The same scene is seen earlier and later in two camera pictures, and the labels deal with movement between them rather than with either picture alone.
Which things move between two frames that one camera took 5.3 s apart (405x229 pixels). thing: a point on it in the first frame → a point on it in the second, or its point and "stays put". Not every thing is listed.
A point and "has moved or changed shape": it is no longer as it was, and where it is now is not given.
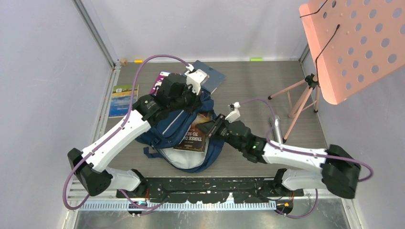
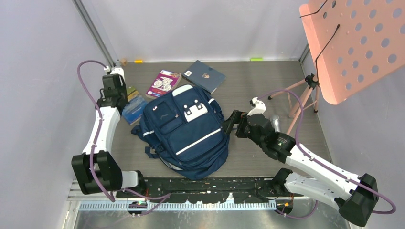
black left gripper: (196, 99) → (124, 90)
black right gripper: (213, 127) → (229, 123)
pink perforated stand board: (355, 43) stays put
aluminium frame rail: (114, 63) stays put
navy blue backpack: (165, 135) has moved or changed shape
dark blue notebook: (214, 78) stays put
